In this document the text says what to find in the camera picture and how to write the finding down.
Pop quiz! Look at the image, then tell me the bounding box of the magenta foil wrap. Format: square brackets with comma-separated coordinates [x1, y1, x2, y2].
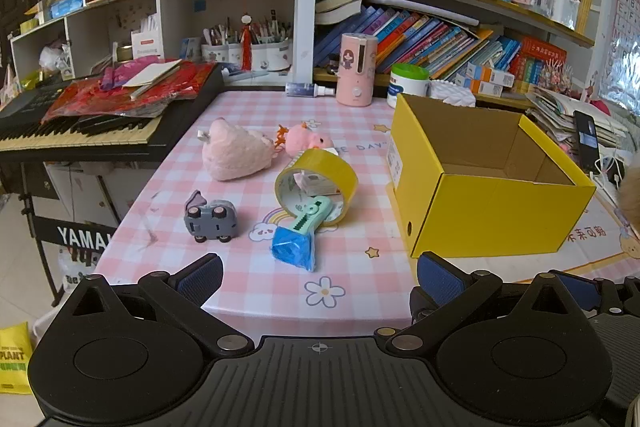
[98, 61, 151, 90]

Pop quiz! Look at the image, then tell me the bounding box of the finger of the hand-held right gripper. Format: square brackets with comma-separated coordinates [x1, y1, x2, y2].
[550, 270, 624, 315]

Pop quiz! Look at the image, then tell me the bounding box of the white blue tube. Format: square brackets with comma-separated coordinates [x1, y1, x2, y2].
[222, 67, 271, 80]

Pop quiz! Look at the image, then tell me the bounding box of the grey toy car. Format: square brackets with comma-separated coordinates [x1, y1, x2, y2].
[183, 190, 238, 244]

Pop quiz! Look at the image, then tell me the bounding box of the yellow plastic bag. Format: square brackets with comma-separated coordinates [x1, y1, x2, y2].
[0, 321, 36, 396]

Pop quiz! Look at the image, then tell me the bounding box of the white jar green lid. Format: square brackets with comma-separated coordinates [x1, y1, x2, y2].
[388, 63, 431, 110]

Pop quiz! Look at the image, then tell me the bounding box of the yellow tape roll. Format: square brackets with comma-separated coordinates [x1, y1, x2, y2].
[274, 149, 360, 221]

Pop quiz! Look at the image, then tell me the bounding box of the dark blue spray bottle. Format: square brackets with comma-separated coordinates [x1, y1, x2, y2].
[285, 81, 335, 99]

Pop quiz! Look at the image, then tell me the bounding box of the thick white book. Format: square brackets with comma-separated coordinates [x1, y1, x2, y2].
[314, 0, 369, 26]

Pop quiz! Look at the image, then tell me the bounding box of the stack of papers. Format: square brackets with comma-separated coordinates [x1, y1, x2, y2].
[524, 86, 626, 148]

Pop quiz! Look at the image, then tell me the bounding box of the white quilted pouch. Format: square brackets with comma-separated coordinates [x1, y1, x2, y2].
[428, 80, 476, 108]

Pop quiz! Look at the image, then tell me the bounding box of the pink checkered tablecloth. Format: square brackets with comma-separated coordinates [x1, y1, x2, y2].
[94, 89, 640, 323]

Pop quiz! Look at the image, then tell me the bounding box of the pink chick plush keychain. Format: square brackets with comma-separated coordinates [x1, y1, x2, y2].
[273, 121, 335, 158]

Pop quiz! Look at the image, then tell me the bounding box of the yellow cardboard box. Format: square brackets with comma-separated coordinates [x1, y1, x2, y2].
[387, 92, 598, 261]

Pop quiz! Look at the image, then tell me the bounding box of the red printed box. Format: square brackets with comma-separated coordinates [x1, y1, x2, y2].
[514, 35, 569, 96]

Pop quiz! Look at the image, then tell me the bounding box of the white cubby shelf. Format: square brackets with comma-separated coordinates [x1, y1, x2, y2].
[10, 0, 321, 88]

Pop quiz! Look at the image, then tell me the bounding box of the bunch of pens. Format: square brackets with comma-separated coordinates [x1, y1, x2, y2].
[202, 11, 292, 48]

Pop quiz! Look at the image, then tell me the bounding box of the black electric keyboard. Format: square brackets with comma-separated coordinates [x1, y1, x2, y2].
[0, 64, 226, 160]

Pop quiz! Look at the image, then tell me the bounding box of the red tassel ornament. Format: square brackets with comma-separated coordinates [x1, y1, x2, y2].
[239, 12, 254, 70]

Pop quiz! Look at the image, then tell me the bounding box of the blue packet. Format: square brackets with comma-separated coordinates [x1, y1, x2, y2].
[49, 0, 86, 19]

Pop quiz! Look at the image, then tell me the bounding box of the long row of colourful books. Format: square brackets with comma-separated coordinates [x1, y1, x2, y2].
[315, 4, 521, 78]

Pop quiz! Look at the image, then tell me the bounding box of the pink plush toy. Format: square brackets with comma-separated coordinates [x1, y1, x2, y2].
[202, 117, 276, 182]

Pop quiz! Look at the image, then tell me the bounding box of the black smartphone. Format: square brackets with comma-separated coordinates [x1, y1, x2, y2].
[573, 110, 599, 173]

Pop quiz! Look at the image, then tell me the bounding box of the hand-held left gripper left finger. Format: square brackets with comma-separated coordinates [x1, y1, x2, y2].
[57, 253, 256, 356]

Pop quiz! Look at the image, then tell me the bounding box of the pink alphabet poster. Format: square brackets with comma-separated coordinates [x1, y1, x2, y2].
[599, 0, 640, 103]

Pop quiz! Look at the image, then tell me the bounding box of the pile of small medicine boxes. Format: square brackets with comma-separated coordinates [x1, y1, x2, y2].
[452, 61, 516, 97]

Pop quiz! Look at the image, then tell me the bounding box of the white cable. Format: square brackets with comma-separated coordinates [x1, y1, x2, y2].
[592, 154, 626, 188]

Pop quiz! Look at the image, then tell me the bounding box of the white paper bag red label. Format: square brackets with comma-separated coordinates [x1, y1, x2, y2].
[131, 14, 165, 59]

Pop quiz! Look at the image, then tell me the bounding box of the white pen holder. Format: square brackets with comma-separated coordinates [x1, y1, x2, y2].
[227, 42, 251, 70]
[201, 43, 229, 64]
[250, 39, 293, 73]

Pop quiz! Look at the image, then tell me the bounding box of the pile of red foil packets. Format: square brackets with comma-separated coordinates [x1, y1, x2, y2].
[42, 60, 221, 120]

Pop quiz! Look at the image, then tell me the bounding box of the white plastic bag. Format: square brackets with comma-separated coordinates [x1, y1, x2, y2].
[38, 44, 74, 80]

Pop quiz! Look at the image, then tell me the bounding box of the pink humidifier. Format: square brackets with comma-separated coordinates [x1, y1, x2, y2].
[335, 33, 377, 108]

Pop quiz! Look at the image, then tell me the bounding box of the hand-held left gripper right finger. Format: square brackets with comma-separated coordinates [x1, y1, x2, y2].
[385, 251, 591, 354]

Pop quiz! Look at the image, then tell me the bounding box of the beige notebook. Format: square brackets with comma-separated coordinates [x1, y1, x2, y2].
[121, 59, 184, 100]

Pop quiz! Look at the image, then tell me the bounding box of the black keyboard stand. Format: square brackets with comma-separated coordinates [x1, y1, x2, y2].
[0, 157, 117, 308]

